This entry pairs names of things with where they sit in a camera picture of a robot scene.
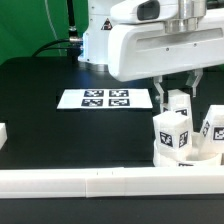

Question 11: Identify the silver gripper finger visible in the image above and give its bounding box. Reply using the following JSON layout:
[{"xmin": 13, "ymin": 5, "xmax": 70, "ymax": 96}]
[
  {"xmin": 186, "ymin": 69, "xmax": 203, "ymax": 97},
  {"xmin": 153, "ymin": 76, "xmax": 164, "ymax": 104}
]

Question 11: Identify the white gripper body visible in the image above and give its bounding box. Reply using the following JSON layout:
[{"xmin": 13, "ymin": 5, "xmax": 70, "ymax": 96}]
[{"xmin": 108, "ymin": 0, "xmax": 224, "ymax": 81}]

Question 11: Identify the white round stool seat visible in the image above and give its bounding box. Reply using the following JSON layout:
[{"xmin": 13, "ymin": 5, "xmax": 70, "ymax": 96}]
[{"xmin": 153, "ymin": 145, "xmax": 222, "ymax": 167}]

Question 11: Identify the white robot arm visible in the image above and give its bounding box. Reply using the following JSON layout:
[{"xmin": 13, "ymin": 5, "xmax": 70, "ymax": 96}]
[{"xmin": 79, "ymin": 0, "xmax": 224, "ymax": 101}]

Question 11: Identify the white marker tag sheet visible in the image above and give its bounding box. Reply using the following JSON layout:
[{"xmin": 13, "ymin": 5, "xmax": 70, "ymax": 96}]
[{"xmin": 57, "ymin": 88, "xmax": 152, "ymax": 109}]

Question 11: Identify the black cable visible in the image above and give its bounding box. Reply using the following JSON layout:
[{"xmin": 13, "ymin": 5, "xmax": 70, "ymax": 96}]
[{"xmin": 31, "ymin": 0, "xmax": 84, "ymax": 58}]

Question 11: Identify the white U-shaped fence frame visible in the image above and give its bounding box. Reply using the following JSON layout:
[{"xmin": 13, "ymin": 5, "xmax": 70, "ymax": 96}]
[{"xmin": 0, "ymin": 122, "xmax": 224, "ymax": 200}]

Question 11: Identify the white thin cable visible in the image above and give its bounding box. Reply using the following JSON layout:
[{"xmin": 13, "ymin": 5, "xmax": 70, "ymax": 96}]
[{"xmin": 43, "ymin": 0, "xmax": 64, "ymax": 57}]

